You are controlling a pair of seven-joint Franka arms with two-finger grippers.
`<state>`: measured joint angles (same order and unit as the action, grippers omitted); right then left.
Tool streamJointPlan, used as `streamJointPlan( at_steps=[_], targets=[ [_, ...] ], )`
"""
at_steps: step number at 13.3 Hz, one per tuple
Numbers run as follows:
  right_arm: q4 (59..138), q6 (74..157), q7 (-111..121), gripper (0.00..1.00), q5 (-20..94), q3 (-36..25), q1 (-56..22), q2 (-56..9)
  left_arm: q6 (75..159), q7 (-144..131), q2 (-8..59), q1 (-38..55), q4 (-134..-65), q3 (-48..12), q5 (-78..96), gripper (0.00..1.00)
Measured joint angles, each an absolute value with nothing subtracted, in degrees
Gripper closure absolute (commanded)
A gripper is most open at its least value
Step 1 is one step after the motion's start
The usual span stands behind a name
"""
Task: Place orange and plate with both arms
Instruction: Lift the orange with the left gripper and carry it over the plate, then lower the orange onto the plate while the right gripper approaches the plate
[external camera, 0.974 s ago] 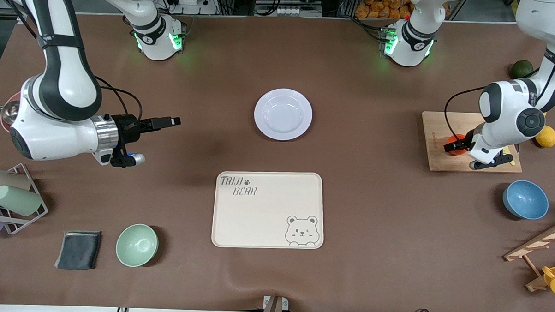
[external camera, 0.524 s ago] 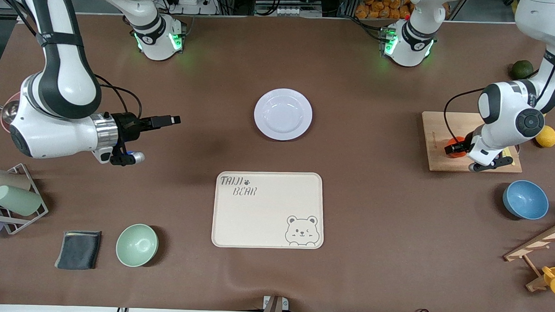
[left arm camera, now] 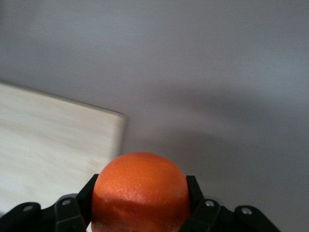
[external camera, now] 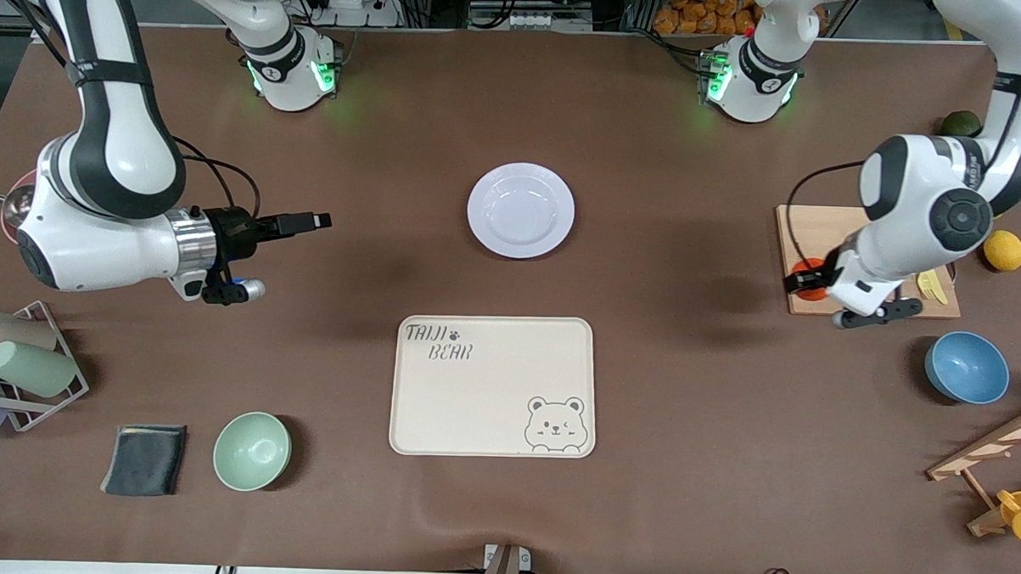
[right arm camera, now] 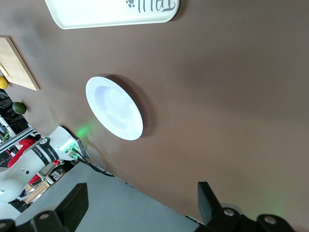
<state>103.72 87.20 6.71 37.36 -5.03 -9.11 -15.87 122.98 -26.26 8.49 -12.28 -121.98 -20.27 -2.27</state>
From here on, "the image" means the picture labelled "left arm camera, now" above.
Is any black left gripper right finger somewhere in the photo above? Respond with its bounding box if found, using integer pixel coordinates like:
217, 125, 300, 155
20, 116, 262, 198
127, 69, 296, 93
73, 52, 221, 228
183, 175, 281, 232

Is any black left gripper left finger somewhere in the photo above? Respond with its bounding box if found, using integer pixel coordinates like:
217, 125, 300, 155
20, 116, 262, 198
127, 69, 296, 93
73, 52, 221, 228
0, 174, 99, 232

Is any orange fruit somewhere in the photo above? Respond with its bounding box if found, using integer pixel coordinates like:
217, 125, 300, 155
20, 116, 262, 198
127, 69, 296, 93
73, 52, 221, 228
91, 151, 193, 232

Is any wooden cutting board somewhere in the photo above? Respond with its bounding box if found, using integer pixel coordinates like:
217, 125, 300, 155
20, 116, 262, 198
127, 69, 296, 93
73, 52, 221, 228
0, 81, 128, 232

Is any brown table cover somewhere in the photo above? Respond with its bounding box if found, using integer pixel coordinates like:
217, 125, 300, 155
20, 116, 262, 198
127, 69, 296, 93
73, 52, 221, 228
0, 0, 309, 232

